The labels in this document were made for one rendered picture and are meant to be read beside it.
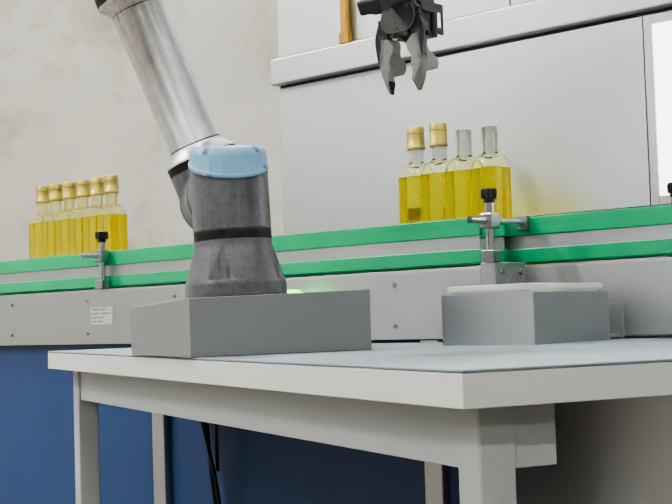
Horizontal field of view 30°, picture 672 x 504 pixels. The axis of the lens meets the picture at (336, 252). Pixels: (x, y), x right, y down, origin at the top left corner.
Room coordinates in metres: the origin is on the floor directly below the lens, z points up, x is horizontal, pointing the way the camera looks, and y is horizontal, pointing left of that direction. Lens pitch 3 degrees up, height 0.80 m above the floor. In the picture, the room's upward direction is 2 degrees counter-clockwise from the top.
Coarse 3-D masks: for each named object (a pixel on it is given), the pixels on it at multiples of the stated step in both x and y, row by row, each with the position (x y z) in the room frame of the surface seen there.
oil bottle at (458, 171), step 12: (456, 156) 2.34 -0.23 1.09; (468, 156) 2.32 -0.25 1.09; (456, 168) 2.32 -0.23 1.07; (468, 168) 2.30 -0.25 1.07; (456, 180) 2.32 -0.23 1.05; (468, 180) 2.30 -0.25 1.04; (456, 192) 2.32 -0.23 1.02; (468, 192) 2.30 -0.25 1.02; (456, 204) 2.32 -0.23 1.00; (468, 204) 2.30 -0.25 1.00; (456, 216) 2.32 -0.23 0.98
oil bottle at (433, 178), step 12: (432, 168) 2.35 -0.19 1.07; (444, 168) 2.34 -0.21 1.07; (432, 180) 2.35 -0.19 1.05; (444, 180) 2.34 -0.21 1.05; (432, 192) 2.35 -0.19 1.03; (444, 192) 2.34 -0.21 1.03; (432, 204) 2.36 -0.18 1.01; (444, 204) 2.34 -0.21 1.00; (432, 216) 2.36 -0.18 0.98; (444, 216) 2.34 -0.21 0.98
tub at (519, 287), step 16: (448, 288) 1.96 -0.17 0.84; (464, 288) 1.94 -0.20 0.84; (480, 288) 1.92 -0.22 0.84; (496, 288) 1.90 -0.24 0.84; (512, 288) 1.88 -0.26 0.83; (528, 288) 1.87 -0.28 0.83; (544, 288) 1.87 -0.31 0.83; (560, 288) 1.91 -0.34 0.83; (576, 288) 1.94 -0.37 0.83; (592, 288) 1.98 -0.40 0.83
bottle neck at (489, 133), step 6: (486, 126) 2.29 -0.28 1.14; (492, 126) 2.29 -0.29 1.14; (486, 132) 2.29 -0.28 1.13; (492, 132) 2.29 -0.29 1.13; (486, 138) 2.29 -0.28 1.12; (492, 138) 2.29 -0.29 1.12; (486, 144) 2.29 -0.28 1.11; (492, 144) 2.29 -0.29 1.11; (486, 150) 2.29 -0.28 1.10; (492, 150) 2.29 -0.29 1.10
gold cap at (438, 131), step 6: (432, 126) 2.36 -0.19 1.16; (438, 126) 2.36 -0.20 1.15; (444, 126) 2.36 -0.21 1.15; (432, 132) 2.37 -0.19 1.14; (438, 132) 2.36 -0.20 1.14; (444, 132) 2.36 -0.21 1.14; (432, 138) 2.37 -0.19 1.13; (438, 138) 2.36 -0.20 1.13; (444, 138) 2.36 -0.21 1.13; (432, 144) 2.36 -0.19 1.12; (438, 144) 2.36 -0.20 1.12; (444, 144) 2.36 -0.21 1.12
